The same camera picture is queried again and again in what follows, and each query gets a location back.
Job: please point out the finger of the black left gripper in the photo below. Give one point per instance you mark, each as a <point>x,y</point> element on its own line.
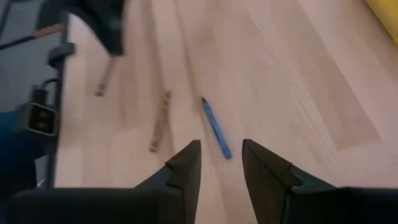
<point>109,34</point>

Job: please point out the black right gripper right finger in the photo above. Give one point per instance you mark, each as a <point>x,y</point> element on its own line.
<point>326,207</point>

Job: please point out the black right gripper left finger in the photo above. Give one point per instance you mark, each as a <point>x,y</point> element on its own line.
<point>102,207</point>

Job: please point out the brown crayon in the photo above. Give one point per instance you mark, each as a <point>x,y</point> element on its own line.
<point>160,123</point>
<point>105,77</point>

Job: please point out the blue crayon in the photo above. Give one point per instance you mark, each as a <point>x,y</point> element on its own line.
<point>216,127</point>

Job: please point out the black table clamp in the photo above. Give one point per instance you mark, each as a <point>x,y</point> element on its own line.
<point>60,53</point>

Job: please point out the yellow plastic basket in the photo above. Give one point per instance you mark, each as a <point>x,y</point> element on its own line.
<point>387,17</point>

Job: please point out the black metal table frame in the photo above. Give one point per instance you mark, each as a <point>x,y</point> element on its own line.
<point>57,93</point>

